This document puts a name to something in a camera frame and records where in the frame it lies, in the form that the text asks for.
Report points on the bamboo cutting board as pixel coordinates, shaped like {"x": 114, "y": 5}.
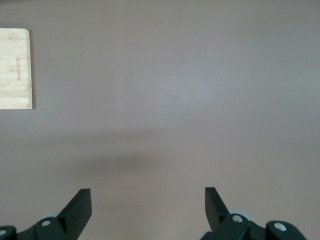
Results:
{"x": 13, "y": 70}

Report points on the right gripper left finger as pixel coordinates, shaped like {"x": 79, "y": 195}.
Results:
{"x": 72, "y": 217}

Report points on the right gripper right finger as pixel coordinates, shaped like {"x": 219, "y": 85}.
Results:
{"x": 218, "y": 217}

